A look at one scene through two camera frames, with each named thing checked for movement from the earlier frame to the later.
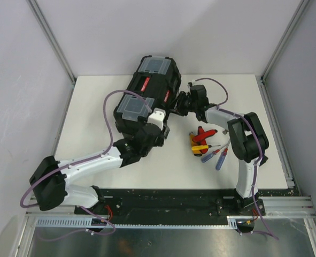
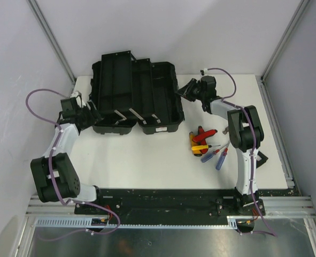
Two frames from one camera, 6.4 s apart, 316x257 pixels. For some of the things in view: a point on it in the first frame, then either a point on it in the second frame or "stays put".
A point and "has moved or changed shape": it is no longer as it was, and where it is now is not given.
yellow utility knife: x=196 y=148 stays put
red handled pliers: x=200 y=138 stays put
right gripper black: x=178 y=106 to x=184 y=91
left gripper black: x=159 y=141 to x=95 y=116
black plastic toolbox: x=156 y=79 has moved or changed shape
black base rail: x=159 y=205 stays put
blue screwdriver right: x=222 y=157 stays put
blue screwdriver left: x=212 y=155 stays put
